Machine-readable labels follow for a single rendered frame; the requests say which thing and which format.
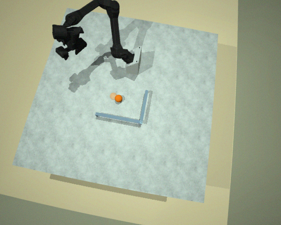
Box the blue-grey l-shaped wall trim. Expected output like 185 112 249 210
95 90 148 124

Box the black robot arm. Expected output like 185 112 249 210
52 0 135 64

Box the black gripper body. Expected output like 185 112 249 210
55 37 87 58

